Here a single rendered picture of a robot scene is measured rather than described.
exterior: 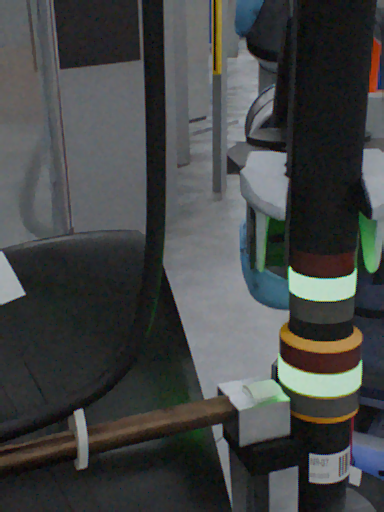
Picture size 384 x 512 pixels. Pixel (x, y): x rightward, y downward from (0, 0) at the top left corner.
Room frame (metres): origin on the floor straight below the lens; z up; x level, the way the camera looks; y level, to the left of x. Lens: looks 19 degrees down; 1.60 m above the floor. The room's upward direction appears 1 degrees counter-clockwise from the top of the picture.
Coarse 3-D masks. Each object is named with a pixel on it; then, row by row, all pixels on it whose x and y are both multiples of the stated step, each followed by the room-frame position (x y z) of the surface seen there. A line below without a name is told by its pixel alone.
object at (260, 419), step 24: (240, 384) 0.37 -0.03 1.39; (240, 408) 0.34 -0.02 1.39; (264, 408) 0.35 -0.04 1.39; (288, 408) 0.35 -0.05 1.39; (240, 432) 0.34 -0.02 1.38; (264, 432) 0.35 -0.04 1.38; (288, 432) 0.35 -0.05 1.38; (240, 456) 0.35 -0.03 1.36; (264, 456) 0.34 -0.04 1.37; (288, 456) 0.35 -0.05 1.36; (264, 480) 0.35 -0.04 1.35; (288, 480) 0.35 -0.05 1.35; (264, 504) 0.35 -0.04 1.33; (288, 504) 0.35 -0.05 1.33; (360, 504) 0.38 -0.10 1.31
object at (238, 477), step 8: (232, 456) 0.61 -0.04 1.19; (232, 464) 0.60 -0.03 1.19; (240, 464) 0.60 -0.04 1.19; (232, 472) 0.59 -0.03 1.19; (240, 472) 0.59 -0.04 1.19; (232, 480) 0.58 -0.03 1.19; (240, 480) 0.58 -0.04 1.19; (360, 480) 0.60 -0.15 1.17; (368, 480) 0.60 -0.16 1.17; (376, 480) 0.61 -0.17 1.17; (232, 488) 0.57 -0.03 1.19; (240, 488) 0.57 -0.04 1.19; (352, 488) 0.58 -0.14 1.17; (360, 488) 0.59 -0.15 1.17; (368, 488) 0.59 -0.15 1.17; (376, 488) 0.59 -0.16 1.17; (232, 496) 0.56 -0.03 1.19; (240, 496) 0.56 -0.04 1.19; (368, 496) 0.57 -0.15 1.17; (376, 496) 0.58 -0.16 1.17; (232, 504) 0.55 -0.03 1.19; (240, 504) 0.55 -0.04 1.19; (376, 504) 0.56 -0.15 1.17
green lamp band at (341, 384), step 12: (288, 372) 0.36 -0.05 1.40; (300, 372) 0.36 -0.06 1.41; (348, 372) 0.36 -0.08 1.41; (360, 372) 0.37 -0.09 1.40; (288, 384) 0.36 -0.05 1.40; (300, 384) 0.36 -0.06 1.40; (312, 384) 0.35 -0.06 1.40; (324, 384) 0.35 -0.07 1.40; (336, 384) 0.35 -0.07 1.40; (348, 384) 0.36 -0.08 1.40
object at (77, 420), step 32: (160, 0) 0.34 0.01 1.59; (160, 32) 0.34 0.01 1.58; (160, 64) 0.34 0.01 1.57; (160, 96) 0.34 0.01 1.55; (160, 128) 0.34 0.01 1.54; (160, 160) 0.34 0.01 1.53; (160, 192) 0.34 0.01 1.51; (160, 224) 0.34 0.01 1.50; (160, 256) 0.34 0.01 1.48; (128, 352) 0.33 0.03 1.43; (96, 384) 0.33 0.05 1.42; (32, 416) 0.32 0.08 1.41; (64, 416) 0.32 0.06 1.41
